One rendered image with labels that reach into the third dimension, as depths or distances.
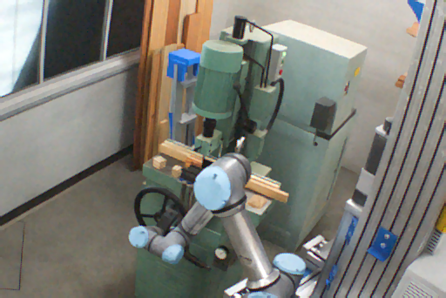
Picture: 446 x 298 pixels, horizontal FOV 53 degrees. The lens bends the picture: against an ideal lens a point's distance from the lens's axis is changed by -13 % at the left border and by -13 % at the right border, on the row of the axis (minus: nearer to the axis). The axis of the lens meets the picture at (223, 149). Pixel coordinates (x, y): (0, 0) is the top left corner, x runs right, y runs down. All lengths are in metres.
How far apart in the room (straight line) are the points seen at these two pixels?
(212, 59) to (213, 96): 0.16
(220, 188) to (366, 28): 3.04
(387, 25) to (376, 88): 0.58
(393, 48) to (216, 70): 2.42
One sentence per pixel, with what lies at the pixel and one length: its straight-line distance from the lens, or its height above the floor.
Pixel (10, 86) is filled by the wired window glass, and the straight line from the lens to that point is 3.04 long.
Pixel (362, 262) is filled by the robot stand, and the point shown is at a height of 1.11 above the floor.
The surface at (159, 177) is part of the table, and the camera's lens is 2.32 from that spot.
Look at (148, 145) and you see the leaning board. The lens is 3.79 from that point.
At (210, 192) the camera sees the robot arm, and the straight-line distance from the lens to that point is 1.46.
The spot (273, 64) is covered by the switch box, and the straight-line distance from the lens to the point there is 2.36.
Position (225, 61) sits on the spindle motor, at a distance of 2.07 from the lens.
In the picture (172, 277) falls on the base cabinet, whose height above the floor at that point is 0.31.
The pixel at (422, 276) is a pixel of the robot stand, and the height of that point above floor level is 1.23.
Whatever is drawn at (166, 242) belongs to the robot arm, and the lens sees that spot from 1.76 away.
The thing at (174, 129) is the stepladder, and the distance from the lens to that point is 3.13.
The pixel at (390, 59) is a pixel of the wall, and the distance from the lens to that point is 4.27.
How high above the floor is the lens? 2.12
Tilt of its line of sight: 28 degrees down
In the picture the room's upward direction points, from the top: 11 degrees clockwise
